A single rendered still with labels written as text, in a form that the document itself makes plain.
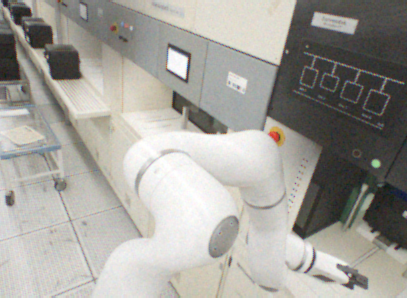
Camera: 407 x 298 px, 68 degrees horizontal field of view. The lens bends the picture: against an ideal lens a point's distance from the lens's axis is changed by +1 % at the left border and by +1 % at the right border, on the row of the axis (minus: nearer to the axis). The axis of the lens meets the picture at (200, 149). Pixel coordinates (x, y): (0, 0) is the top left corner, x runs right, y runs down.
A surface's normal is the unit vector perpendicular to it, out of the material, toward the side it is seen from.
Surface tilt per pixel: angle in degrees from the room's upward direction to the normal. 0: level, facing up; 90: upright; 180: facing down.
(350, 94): 90
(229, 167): 93
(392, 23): 90
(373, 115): 90
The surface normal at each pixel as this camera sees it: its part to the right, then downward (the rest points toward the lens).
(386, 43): -0.83, 0.18
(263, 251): -0.42, 0.04
